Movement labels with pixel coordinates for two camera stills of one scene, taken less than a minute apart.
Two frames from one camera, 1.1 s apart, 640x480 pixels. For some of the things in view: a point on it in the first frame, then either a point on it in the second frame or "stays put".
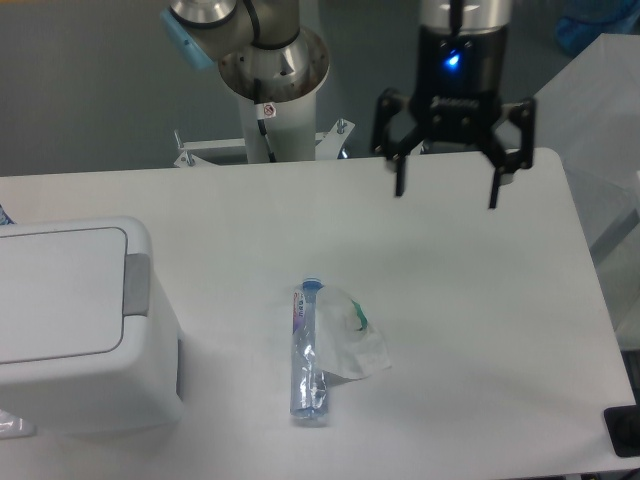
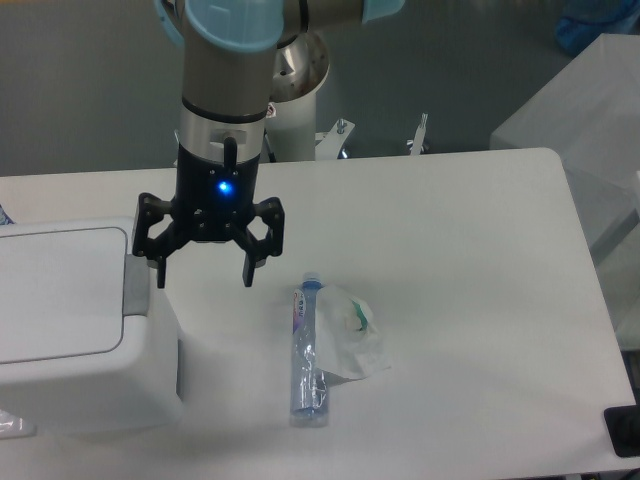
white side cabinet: (588, 112) stays put
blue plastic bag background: (582, 22) stays put
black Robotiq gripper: (457, 97) -> (215, 201)
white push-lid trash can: (87, 340) stays put
